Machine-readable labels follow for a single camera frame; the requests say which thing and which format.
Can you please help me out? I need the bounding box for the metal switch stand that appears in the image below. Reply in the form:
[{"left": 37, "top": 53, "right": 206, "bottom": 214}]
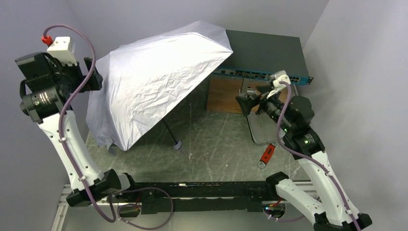
[{"left": 239, "top": 78, "right": 257, "bottom": 97}]

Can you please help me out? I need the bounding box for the plywood board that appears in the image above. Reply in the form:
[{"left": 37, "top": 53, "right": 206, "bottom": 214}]
[{"left": 206, "top": 76, "right": 290, "bottom": 115}]

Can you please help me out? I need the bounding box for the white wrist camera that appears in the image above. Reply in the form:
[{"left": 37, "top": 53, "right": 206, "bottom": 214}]
[
  {"left": 267, "top": 70, "right": 291, "bottom": 99},
  {"left": 41, "top": 35, "right": 77, "bottom": 66}
]

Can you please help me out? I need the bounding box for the red handled adjustable wrench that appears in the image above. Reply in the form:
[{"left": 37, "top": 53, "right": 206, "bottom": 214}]
[{"left": 258, "top": 143, "right": 276, "bottom": 168}]

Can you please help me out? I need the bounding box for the black umbrella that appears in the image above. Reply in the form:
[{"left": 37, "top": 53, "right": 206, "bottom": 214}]
[{"left": 86, "top": 21, "right": 233, "bottom": 151}]

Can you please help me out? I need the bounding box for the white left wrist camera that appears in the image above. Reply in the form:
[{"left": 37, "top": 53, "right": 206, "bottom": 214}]
[{"left": 41, "top": 35, "right": 77, "bottom": 66}]

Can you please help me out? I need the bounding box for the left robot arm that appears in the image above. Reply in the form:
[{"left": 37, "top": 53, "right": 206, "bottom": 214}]
[{"left": 15, "top": 52, "right": 131, "bottom": 206}]

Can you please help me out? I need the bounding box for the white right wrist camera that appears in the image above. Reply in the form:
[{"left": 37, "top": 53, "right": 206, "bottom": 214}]
[{"left": 267, "top": 70, "right": 291, "bottom": 99}]

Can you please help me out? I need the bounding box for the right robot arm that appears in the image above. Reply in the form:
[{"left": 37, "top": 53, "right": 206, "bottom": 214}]
[{"left": 235, "top": 86, "right": 372, "bottom": 231}]

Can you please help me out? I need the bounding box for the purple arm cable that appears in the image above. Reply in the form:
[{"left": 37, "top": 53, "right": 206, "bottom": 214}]
[
  {"left": 262, "top": 81, "right": 362, "bottom": 231},
  {"left": 42, "top": 24, "right": 174, "bottom": 231}
]

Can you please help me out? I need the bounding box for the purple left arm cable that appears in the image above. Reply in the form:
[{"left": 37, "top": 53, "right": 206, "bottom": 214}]
[{"left": 42, "top": 24, "right": 174, "bottom": 231}]

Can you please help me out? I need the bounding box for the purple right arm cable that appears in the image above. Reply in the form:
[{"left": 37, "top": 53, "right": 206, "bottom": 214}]
[{"left": 262, "top": 81, "right": 362, "bottom": 231}]

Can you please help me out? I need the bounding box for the grey network switch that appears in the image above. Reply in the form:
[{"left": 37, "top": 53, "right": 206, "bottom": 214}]
[{"left": 213, "top": 30, "right": 313, "bottom": 85}]

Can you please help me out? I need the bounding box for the aluminium frame rail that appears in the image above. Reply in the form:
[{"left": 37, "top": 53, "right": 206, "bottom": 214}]
[{"left": 58, "top": 184, "right": 72, "bottom": 206}]

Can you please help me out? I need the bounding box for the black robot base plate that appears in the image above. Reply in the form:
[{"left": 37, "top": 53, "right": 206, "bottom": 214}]
[{"left": 106, "top": 181, "right": 295, "bottom": 215}]

